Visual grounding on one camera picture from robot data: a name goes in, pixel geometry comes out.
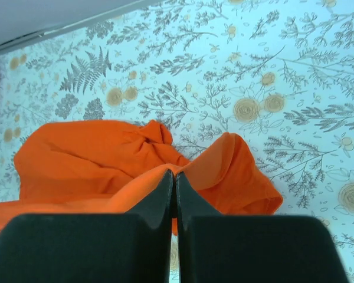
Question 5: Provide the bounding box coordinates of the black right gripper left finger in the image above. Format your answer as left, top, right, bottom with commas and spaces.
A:
0, 171, 173, 282

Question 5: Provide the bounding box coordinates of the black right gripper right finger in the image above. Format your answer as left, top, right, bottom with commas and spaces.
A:
175, 173, 348, 283

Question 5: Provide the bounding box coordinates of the orange t shirt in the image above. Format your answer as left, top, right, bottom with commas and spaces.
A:
0, 120, 283, 232

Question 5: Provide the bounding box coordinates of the floral patterned table mat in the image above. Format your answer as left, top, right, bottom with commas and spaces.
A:
0, 1, 354, 282

